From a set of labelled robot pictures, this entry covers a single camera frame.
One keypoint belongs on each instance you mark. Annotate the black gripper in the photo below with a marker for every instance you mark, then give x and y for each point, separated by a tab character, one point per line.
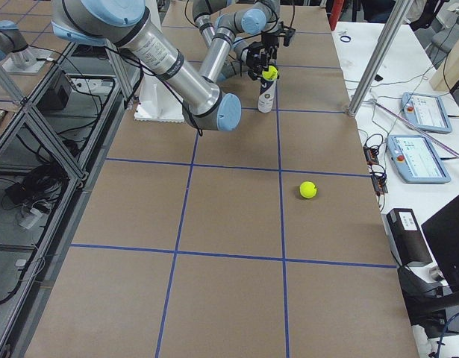
254	53
268	39

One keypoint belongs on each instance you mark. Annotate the yellow Wilson tennis ball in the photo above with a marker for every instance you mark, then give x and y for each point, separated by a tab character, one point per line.
271	74

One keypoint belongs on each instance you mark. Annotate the white tennis ball can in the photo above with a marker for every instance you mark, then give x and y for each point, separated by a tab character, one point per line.
267	95

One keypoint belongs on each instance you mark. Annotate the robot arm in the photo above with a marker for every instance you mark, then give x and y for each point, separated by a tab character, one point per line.
127	24
210	26

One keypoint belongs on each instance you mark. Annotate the yellow Roland Garros tennis ball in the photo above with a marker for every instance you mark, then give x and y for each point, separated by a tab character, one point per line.
308	189

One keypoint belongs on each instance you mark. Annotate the far blue teach pendant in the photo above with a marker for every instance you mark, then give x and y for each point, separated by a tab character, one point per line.
426	112

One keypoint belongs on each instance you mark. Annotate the blue teach pendant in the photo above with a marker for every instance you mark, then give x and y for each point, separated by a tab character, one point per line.
416	160
426	112

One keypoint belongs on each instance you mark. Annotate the orange circuit board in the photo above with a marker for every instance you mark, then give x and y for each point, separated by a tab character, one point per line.
376	170

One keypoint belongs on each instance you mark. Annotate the near blue teach pendant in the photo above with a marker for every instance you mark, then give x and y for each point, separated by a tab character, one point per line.
416	160

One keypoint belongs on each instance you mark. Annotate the black box with label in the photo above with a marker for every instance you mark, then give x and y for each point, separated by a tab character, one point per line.
410	246

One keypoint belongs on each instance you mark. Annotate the black computer monitor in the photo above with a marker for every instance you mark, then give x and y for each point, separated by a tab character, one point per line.
442	235

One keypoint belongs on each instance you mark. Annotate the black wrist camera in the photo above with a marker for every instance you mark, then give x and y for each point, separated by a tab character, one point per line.
254	49
286	34

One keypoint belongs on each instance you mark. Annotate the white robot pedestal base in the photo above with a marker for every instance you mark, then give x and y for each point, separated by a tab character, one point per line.
157	103

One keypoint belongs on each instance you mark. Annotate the aluminium frame post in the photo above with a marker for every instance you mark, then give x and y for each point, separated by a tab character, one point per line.
383	44

